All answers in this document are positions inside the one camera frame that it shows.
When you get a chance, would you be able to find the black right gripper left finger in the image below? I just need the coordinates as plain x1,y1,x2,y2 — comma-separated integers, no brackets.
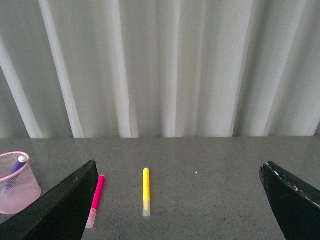
0,160,98,240

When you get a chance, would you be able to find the yellow marker pen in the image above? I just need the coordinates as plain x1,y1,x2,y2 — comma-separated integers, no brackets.
142,167,151,218

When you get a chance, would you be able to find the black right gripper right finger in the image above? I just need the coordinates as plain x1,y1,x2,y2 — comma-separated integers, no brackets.
259,161,320,240

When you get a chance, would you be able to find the pink mesh pen cup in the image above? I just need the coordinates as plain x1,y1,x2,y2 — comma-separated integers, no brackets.
0,151,42,215

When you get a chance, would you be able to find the purple marker pen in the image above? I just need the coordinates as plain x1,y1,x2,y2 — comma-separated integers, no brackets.
4,155,28,190

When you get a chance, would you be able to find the white pleated curtain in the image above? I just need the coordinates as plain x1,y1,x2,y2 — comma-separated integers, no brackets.
0,0,320,139

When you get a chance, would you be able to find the pink marker pen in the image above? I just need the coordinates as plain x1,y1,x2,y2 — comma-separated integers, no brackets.
85,174,106,229

